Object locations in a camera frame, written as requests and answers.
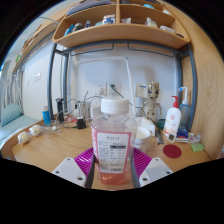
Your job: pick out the small white device with screen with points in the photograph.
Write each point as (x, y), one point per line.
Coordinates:
(171, 137)

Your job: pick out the white lotion bottle red pump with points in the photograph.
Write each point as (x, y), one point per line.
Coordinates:
(172, 120)

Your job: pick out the brown tree figure toy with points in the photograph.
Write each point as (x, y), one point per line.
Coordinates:
(151, 100)

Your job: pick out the grey metal shelf frame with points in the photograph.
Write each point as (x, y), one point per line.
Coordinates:
(50, 83)

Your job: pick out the small green packet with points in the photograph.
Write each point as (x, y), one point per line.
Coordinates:
(197, 147)

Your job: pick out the white box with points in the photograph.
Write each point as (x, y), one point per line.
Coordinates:
(146, 122)

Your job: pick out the small blue tube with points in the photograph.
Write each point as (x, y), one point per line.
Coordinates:
(46, 117)

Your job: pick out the white wall plate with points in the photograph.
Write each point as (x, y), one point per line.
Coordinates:
(140, 90)

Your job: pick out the dark grey flat bar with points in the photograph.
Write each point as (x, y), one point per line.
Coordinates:
(159, 136)

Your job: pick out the black electric shaver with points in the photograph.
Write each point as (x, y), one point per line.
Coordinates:
(60, 108)

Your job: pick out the white wall socket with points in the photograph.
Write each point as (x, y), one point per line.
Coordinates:
(115, 87)
(101, 89)

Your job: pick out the small black charger block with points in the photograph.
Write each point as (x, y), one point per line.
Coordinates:
(81, 123)

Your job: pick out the dark green round lid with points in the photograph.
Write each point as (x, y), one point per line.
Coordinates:
(161, 124)

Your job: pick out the flat round red coaster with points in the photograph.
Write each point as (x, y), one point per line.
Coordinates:
(172, 151)

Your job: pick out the white power adapter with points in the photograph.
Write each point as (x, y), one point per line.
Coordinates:
(95, 112)

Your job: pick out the small white round object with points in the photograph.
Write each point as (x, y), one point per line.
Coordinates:
(23, 137)
(36, 130)

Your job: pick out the thin white desk lamp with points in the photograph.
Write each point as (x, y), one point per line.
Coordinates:
(128, 78)

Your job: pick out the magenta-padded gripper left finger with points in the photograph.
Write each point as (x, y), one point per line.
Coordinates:
(70, 170)

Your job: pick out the clear bottle with pink drink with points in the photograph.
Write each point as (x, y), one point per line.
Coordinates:
(113, 133)

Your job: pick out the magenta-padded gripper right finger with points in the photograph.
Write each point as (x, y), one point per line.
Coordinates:
(155, 170)

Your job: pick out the white cup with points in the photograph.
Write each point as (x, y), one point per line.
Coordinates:
(143, 137)

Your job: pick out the small blue box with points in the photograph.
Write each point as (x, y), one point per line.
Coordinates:
(182, 133)

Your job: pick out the wooden shelf unit with items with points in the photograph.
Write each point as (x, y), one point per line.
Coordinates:
(116, 33)

